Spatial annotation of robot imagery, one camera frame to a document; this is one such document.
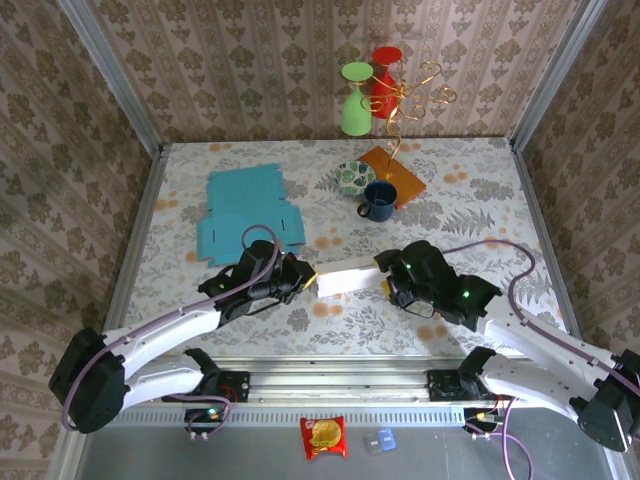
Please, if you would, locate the white paper box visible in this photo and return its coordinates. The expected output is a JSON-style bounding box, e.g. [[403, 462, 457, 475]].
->
[[315, 255, 386, 299]]

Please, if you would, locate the blue paper box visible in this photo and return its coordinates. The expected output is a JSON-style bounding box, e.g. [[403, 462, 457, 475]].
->
[[195, 166, 306, 269]]

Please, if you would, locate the floral tablecloth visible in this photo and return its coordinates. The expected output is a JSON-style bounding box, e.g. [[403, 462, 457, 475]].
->
[[119, 137, 574, 359]]

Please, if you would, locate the dark blue mug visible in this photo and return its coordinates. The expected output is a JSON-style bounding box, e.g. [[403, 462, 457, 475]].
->
[[355, 180, 399, 222]]

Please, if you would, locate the orange wooden board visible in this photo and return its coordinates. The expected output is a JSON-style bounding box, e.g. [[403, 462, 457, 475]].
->
[[357, 145, 428, 210]]

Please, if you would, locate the green leaf pattern bowl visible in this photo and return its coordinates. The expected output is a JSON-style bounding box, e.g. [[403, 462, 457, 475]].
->
[[333, 160, 378, 195]]

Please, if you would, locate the small black controller board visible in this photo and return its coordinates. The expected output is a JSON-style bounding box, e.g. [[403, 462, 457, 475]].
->
[[462, 407, 504, 441], [184, 407, 231, 441]]

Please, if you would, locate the red snack packet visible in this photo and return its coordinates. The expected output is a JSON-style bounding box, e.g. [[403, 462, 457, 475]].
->
[[299, 415, 348, 461]]

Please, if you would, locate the green wine glass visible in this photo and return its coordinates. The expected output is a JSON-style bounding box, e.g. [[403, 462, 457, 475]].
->
[[340, 61, 374, 137]]

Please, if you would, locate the red wine glass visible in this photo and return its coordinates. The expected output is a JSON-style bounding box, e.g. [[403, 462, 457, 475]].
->
[[369, 46, 404, 120]]

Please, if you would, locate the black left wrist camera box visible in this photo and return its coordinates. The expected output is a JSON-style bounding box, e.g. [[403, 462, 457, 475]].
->
[[238, 239, 284, 281]]

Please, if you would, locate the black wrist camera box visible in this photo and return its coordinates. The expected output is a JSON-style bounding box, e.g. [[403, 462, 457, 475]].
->
[[238, 239, 284, 281], [392, 240, 451, 281]]

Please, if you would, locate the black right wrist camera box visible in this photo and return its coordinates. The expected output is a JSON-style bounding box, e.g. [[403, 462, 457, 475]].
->
[[392, 240, 451, 281]]

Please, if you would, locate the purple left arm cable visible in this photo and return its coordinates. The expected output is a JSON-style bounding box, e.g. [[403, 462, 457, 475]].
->
[[59, 223, 282, 439]]

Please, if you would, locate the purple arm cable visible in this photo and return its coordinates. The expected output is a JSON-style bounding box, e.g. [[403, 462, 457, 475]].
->
[[59, 223, 282, 439], [442, 239, 640, 480]]

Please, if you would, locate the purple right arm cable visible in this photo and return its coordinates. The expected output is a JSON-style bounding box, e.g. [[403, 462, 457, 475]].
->
[[442, 239, 640, 480]]

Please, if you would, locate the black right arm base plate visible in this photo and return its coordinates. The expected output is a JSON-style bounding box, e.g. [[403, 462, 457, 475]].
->
[[427, 368, 520, 402]]

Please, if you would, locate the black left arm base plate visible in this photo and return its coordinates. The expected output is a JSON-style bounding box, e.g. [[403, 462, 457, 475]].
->
[[160, 370, 251, 404]]

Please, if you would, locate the aluminium front rail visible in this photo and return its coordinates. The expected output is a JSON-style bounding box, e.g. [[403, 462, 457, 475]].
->
[[69, 357, 621, 406]]

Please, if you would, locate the aluminium table side rail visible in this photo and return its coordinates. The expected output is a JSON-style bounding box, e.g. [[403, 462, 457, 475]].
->
[[509, 139, 589, 364], [94, 144, 169, 369]]

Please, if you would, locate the slotted grey cable duct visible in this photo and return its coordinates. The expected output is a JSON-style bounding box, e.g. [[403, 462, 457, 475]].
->
[[87, 407, 469, 427]]

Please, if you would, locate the gold wire stand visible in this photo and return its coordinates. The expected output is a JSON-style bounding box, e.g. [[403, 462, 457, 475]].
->
[[368, 60, 457, 181]]

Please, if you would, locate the aluminium frame post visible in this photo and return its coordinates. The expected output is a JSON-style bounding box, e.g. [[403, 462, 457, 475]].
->
[[57, 0, 164, 156], [509, 0, 609, 151]]

